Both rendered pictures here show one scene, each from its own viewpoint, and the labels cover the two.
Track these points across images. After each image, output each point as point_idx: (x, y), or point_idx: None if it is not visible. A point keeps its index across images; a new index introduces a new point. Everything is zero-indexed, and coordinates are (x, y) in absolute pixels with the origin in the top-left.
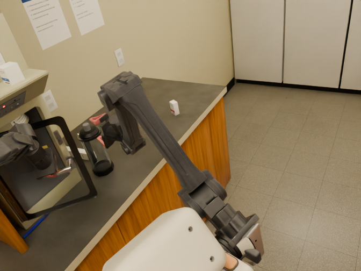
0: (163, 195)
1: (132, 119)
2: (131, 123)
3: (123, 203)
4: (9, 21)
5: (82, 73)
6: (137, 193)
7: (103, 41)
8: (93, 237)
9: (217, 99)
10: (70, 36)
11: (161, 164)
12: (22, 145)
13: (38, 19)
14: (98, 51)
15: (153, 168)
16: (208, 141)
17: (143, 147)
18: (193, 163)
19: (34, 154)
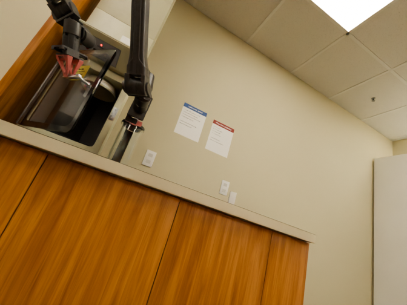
0: (125, 242)
1: (139, 6)
2: (135, 14)
3: (70, 145)
4: (169, 105)
5: (186, 167)
6: (96, 163)
7: (218, 166)
8: (0, 118)
9: (293, 232)
10: (197, 141)
11: (155, 183)
12: (68, 3)
13: (185, 118)
14: (209, 167)
15: (142, 170)
16: (255, 285)
17: (139, 88)
18: (208, 276)
19: (67, 20)
